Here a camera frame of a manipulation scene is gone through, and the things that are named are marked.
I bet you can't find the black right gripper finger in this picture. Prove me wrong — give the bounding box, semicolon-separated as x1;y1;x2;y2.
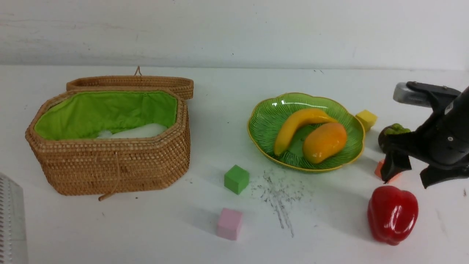
420;164;469;189
380;150;412;183

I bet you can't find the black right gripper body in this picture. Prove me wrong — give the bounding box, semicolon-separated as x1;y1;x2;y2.
385;89;468;169

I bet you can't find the dark purple mangosteen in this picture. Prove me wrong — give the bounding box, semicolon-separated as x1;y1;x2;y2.
377;123;412;153

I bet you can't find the red bell pepper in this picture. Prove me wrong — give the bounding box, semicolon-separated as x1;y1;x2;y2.
367;185;419;246

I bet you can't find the orange yellow mango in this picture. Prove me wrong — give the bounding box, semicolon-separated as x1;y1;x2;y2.
303;122;347;164

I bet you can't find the yellow banana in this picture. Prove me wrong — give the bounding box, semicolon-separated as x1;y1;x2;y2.
273;108;338;157

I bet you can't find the white radish with green leaves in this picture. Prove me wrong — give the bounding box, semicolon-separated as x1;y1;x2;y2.
97;123;167;139

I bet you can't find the orange foam cube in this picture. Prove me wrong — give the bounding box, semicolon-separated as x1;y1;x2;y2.
374;159;402;183

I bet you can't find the yellow foam cube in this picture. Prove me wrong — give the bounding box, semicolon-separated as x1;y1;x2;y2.
355;110;377;133

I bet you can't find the green glass leaf plate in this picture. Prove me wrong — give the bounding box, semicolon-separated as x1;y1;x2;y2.
247;92;366;173

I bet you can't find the green foam cube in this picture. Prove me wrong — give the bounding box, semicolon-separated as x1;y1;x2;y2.
224;164;250;195

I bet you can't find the pink foam cube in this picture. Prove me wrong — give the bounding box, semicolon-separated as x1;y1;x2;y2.
216;208;243;241

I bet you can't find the woven wicker basket lid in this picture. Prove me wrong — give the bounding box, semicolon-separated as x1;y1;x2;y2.
66;66;194;100

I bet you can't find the woven wicker basket green lining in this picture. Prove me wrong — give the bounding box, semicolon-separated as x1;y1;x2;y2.
25;87;191;200

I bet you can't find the grey perforated metal panel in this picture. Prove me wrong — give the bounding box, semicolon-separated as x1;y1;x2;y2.
0;173;29;264

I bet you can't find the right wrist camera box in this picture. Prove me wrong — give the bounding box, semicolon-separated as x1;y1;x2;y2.
392;81;461;110

